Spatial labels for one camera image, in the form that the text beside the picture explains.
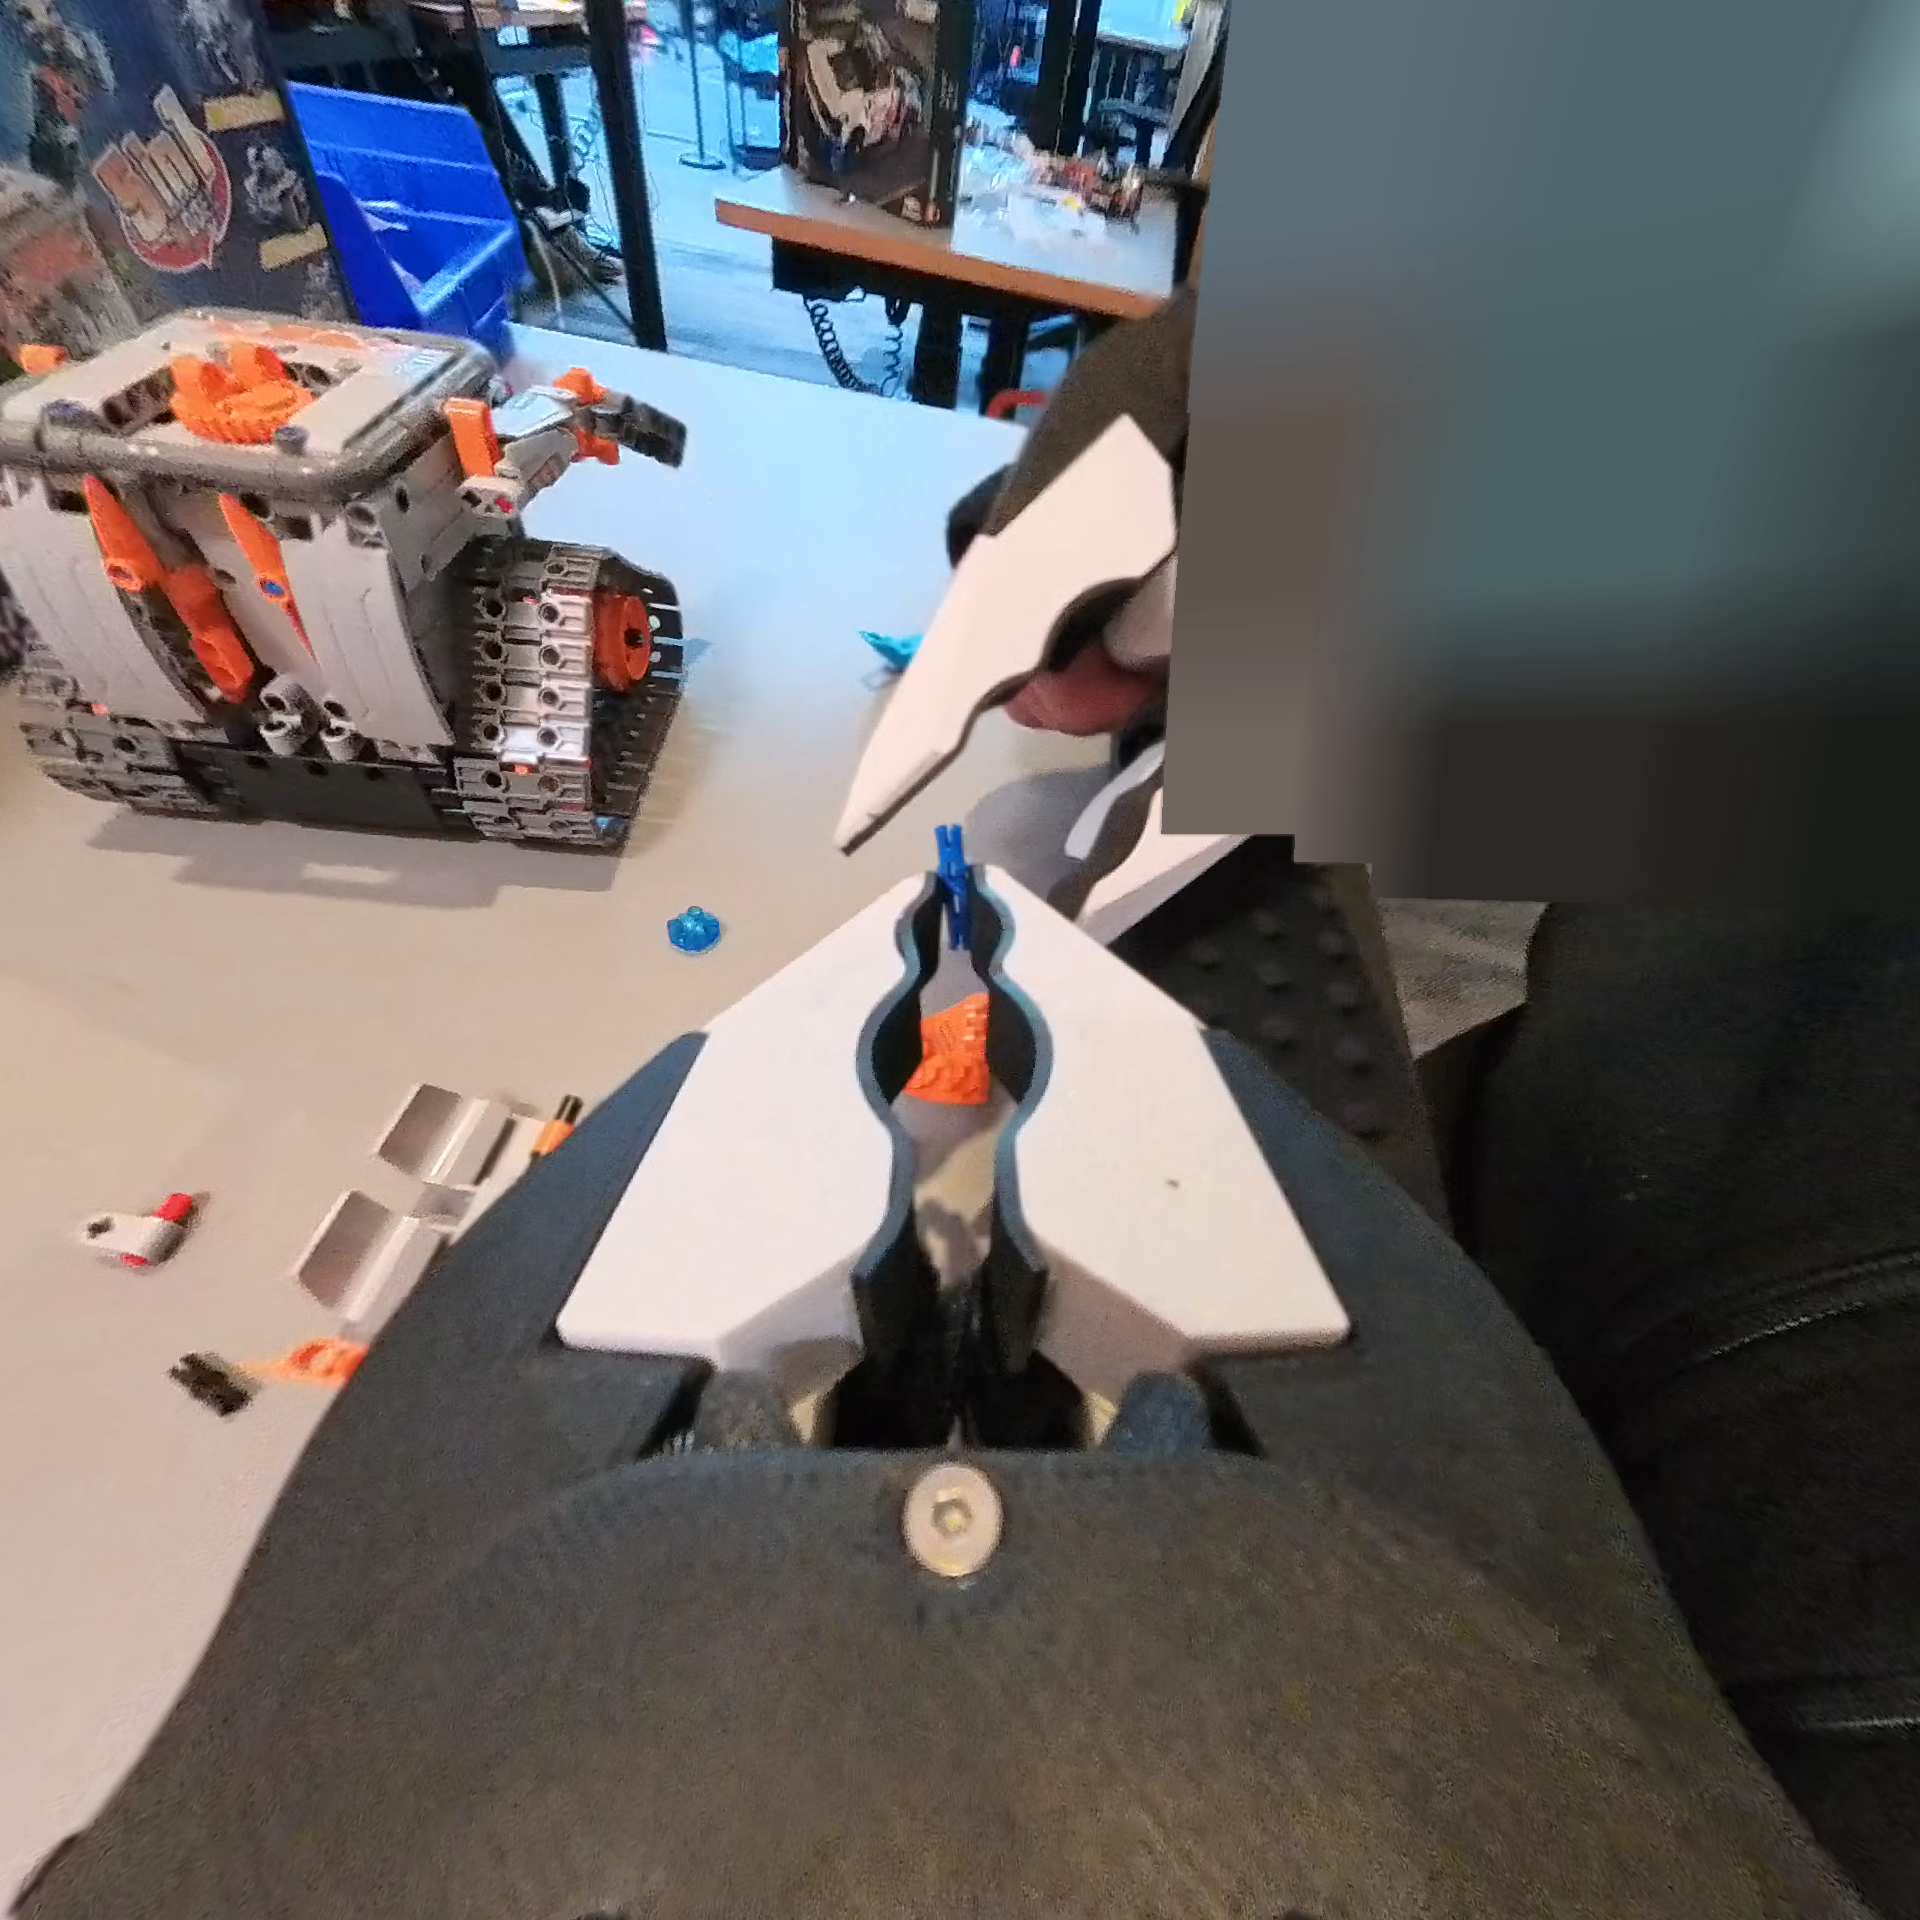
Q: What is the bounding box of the long blue brick pin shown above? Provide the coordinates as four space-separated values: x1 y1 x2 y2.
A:
929 822 987 953

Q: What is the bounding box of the blue plastic storage bin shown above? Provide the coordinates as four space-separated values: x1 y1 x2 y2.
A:
284 80 531 356

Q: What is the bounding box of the brown wooden table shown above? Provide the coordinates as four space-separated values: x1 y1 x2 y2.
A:
714 161 1190 327

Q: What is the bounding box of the grey orange tracked brick robot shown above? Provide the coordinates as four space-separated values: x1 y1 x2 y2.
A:
0 308 701 862

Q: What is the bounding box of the black coiled cable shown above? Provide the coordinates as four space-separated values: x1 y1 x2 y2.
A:
799 290 919 402

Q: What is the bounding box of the black metal pole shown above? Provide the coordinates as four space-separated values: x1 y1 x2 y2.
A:
584 0 669 354

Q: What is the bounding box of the black product box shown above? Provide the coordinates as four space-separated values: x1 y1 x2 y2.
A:
777 0 987 231

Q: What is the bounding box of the person's right hand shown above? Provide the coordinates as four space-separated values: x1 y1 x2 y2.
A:
1006 638 1169 742

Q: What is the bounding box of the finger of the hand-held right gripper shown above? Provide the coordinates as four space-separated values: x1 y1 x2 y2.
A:
1054 742 1169 918
831 410 1181 857

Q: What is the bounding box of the small grey connector red pin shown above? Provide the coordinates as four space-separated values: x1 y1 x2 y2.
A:
80 1192 206 1275

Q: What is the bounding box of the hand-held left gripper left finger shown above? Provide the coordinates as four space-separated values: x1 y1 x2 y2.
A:
555 874 940 1449

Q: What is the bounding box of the orange curved brick piece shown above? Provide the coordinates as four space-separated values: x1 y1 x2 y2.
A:
906 989 1000 1110

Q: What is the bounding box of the dark blue toy box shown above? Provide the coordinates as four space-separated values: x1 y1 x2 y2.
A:
0 0 350 379

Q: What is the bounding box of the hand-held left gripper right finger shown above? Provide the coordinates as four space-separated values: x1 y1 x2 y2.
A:
968 871 1353 1449

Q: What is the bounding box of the grey orange brick wheel assembly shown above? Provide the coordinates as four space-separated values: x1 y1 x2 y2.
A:
245 1080 584 1391

